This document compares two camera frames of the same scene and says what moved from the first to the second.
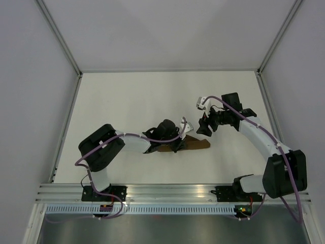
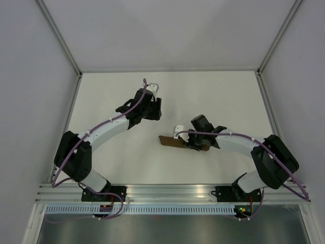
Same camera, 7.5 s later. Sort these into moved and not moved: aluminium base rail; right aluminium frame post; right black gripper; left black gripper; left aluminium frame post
Moved: left black gripper; right black gripper
Not moved: right aluminium frame post; left aluminium frame post; aluminium base rail
